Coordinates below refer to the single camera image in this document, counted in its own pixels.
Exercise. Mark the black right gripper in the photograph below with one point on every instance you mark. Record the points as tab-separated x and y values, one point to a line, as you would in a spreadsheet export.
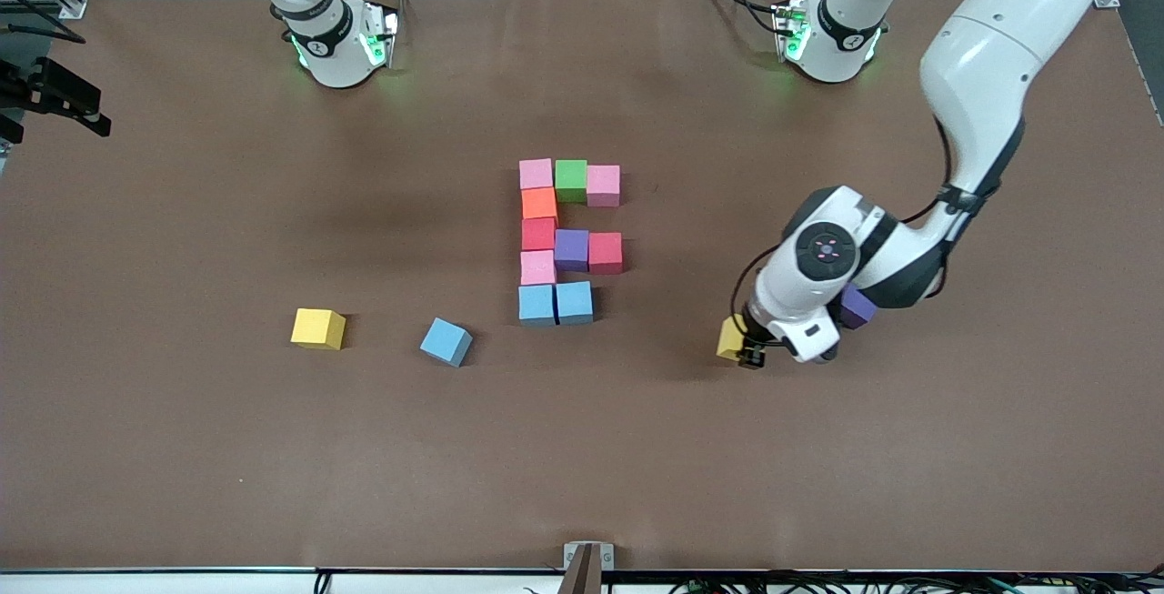
44	90

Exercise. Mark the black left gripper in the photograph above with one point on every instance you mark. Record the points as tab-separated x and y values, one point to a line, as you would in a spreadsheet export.
754	340

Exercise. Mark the yellow foam block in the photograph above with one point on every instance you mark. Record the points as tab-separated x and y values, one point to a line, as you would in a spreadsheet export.
317	328
729	339

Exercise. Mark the red foam block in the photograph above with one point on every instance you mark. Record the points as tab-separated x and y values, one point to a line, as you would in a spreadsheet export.
606	253
538	234

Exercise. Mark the blue foam block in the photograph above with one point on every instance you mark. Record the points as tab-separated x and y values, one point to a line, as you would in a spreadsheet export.
446	341
574	303
536	305

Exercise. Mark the purple foam block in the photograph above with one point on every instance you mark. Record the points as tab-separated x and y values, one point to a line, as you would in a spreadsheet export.
571	250
857	307

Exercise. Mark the pink foam block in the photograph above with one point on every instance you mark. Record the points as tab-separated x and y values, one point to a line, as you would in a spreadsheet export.
537	267
603	185
536	174

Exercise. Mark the green foam block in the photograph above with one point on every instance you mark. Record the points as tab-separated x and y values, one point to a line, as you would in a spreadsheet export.
571	180

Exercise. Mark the orange foam block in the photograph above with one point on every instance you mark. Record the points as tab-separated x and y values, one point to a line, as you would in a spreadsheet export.
539	203

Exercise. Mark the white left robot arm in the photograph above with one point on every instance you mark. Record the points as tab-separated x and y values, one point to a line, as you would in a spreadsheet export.
991	48

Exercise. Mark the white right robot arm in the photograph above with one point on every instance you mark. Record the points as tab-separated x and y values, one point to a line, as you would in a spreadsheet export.
332	39

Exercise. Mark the brown table mat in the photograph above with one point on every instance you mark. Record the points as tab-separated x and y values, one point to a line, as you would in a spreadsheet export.
582	448

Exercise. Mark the metal bracket at table edge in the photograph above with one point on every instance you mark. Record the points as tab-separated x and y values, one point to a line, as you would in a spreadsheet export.
570	550

